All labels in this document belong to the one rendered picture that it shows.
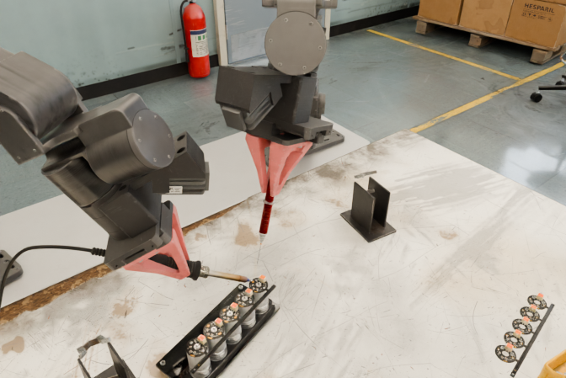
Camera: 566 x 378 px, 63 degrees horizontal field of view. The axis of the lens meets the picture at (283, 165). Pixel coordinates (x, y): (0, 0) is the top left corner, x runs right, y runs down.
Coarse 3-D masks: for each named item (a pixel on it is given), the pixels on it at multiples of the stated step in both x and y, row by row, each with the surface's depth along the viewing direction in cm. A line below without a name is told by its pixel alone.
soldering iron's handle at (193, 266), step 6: (96, 252) 53; (102, 252) 53; (150, 258) 55; (156, 258) 55; (162, 258) 55; (168, 258) 56; (168, 264) 55; (174, 264) 56; (192, 264) 57; (198, 264) 57; (192, 270) 56; (198, 270) 56; (192, 276) 57; (198, 276) 57
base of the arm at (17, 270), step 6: (0, 252) 72; (6, 252) 72; (0, 258) 71; (6, 258) 71; (0, 264) 70; (6, 264) 70; (18, 264) 70; (0, 270) 69; (12, 270) 69; (18, 270) 69; (0, 276) 68; (12, 276) 68; (18, 276) 69; (0, 282) 67; (6, 282) 68
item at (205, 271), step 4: (204, 268) 57; (208, 268) 58; (200, 272) 57; (204, 272) 57; (208, 272) 57; (212, 272) 58; (216, 272) 58; (220, 272) 58; (200, 276) 57; (204, 276) 57; (212, 276) 58; (216, 276) 58; (220, 276) 58; (224, 276) 58; (228, 276) 59; (232, 276) 59; (236, 276) 59; (240, 276) 59; (244, 276) 60; (236, 280) 59; (240, 280) 59; (244, 280) 59
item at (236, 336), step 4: (228, 312) 56; (228, 316) 56; (224, 324) 55; (228, 324) 55; (232, 324) 55; (228, 328) 56; (240, 328) 57; (236, 332) 56; (240, 332) 57; (232, 336) 57; (236, 336) 57; (240, 336) 58; (228, 340) 57; (232, 340) 57; (236, 340) 57
